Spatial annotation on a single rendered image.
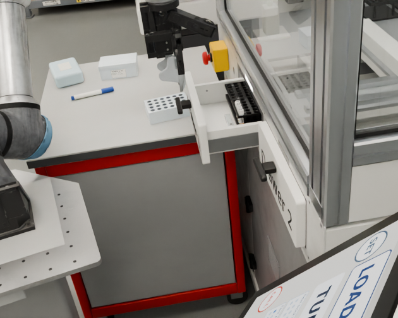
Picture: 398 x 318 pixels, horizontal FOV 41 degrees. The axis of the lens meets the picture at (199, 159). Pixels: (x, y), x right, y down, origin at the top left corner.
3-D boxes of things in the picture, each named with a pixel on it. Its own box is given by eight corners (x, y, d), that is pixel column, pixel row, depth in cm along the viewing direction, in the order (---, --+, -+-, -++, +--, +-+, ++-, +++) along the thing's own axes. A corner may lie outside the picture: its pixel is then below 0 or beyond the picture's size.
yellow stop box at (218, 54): (212, 73, 158) (210, 50, 154) (209, 64, 164) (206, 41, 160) (229, 70, 159) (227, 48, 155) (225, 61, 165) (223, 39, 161)
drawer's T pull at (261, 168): (261, 183, 101) (261, 177, 101) (253, 162, 108) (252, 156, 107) (280, 180, 102) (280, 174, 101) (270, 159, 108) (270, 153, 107)
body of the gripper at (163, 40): (146, 49, 125) (138, -2, 118) (183, 44, 125) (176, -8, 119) (148, 62, 118) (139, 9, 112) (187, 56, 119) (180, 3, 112)
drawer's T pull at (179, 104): (178, 115, 127) (177, 110, 126) (175, 101, 133) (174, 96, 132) (193, 113, 127) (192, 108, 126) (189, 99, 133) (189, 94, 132)
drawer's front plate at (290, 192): (296, 249, 97) (295, 202, 91) (259, 163, 121) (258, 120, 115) (305, 248, 97) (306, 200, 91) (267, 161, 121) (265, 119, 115)
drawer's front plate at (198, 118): (203, 165, 123) (198, 124, 116) (187, 107, 147) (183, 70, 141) (210, 164, 123) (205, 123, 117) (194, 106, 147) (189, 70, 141)
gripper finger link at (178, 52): (175, 71, 124) (170, 34, 120) (183, 70, 124) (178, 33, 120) (177, 77, 119) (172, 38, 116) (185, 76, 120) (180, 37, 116)
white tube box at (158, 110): (150, 124, 153) (148, 113, 151) (145, 111, 160) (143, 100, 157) (192, 115, 155) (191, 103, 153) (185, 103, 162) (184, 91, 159)
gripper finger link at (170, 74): (162, 94, 125) (155, 55, 121) (186, 90, 126) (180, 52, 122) (162, 98, 123) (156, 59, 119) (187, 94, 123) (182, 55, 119)
